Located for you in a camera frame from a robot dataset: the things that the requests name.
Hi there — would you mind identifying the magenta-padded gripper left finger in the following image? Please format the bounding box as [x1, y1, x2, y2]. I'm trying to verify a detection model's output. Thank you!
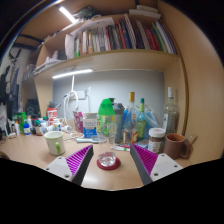
[44, 144, 95, 187]

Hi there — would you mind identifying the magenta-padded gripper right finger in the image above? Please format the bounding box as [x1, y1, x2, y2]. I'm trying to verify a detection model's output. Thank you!
[129, 143, 184, 186]

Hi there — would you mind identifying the clear bottle with green cap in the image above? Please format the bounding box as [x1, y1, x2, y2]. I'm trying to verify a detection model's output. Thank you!
[96, 98, 118, 168]

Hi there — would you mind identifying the brown jar with white lid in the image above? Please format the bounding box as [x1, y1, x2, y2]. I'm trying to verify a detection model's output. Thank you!
[147, 127, 167, 154]

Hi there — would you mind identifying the white and teal tube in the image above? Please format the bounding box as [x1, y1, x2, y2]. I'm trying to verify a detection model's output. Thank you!
[75, 137, 100, 144]

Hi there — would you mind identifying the brown ceramic mug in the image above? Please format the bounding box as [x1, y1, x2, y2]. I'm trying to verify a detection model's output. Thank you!
[162, 133, 190, 160]

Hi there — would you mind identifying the flat round red coaster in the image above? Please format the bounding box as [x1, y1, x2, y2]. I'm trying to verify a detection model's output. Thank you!
[96, 156, 122, 171]

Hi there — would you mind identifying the blue and white carton box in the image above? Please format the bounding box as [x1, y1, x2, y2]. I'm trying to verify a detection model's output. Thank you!
[82, 112, 99, 139]

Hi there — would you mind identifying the maroon snack pouch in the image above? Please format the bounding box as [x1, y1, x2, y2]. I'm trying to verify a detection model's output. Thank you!
[72, 110, 84, 134]

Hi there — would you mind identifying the blue plastic bag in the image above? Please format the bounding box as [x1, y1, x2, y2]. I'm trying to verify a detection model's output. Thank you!
[123, 105, 164, 143]

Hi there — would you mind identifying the small white jar blue label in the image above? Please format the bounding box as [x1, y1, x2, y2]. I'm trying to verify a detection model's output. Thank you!
[52, 118, 63, 132]

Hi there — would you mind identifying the clear glass bottle white cap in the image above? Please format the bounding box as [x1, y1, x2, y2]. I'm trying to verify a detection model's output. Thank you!
[162, 86, 180, 136]

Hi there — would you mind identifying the grey tumbler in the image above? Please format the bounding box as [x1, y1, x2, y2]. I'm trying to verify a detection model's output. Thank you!
[111, 101, 126, 144]

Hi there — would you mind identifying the small dark bottle red label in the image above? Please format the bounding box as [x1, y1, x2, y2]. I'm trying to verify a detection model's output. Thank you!
[34, 119, 43, 136]

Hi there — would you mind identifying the red and white can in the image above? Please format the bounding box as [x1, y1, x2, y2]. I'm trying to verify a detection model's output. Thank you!
[46, 107, 58, 122]

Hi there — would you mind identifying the slim green glass bottle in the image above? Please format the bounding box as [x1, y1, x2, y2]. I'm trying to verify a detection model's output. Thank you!
[135, 97, 148, 141]

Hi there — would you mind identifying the small white bottle blue label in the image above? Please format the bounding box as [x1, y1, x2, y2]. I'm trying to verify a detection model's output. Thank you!
[23, 123, 32, 136]

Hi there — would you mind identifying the glass bottle with gold cap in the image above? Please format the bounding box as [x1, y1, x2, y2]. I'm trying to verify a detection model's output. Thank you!
[121, 91, 139, 145]

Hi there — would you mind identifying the green plastic bottle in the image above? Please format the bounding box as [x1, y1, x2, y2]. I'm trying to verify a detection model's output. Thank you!
[16, 112, 28, 133]

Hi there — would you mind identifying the white LED light bar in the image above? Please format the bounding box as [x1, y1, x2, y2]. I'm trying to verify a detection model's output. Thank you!
[51, 68, 94, 80]

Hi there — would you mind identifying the wooden shelf unit with books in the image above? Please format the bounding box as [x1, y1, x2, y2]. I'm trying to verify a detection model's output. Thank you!
[19, 4, 189, 136]

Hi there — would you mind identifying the long ceiling light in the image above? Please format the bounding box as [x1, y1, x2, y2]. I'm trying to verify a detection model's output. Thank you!
[58, 5, 78, 24]

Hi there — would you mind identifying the white mug with green handle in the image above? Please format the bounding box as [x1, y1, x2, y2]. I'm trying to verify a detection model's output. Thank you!
[43, 130, 67, 157]

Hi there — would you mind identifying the white cable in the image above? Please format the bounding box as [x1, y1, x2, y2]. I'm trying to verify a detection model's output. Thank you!
[62, 93, 79, 129]

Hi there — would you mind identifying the white wall power strip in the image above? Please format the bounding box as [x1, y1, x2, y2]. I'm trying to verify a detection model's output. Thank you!
[70, 89, 88, 100]

